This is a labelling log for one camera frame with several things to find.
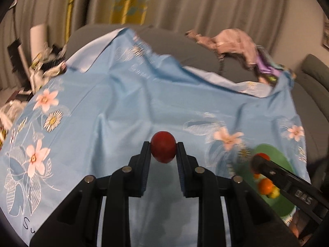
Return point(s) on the green plate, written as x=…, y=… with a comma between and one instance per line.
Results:
x=279, y=157

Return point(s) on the white cylinder object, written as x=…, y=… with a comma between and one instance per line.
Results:
x=38, y=41

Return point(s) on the yellow patterned curtain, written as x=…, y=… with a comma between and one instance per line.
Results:
x=131, y=2

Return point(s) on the grey sofa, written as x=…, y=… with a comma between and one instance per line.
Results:
x=167, y=41

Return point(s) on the pink garment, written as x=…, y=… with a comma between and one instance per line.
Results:
x=231, y=41

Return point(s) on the orange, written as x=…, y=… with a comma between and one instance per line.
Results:
x=266, y=186

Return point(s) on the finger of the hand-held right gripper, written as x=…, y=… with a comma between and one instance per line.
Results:
x=262, y=166

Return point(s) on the small red-orange tangerine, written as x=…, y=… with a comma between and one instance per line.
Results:
x=263, y=156

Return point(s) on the yellow-green lemon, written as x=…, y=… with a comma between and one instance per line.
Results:
x=275, y=193

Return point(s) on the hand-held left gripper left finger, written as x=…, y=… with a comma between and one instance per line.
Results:
x=144, y=175

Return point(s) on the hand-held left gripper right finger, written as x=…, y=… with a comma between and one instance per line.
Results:
x=181, y=177

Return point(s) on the purple garment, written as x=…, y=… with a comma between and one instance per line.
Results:
x=264, y=67

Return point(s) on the crumpled plastic bag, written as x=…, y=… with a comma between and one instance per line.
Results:
x=46, y=67
x=10, y=113

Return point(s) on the red plum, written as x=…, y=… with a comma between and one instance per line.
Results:
x=163, y=146

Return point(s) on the blue floral cloth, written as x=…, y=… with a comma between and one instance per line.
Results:
x=115, y=108

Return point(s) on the grey curtain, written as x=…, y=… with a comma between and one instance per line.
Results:
x=205, y=2

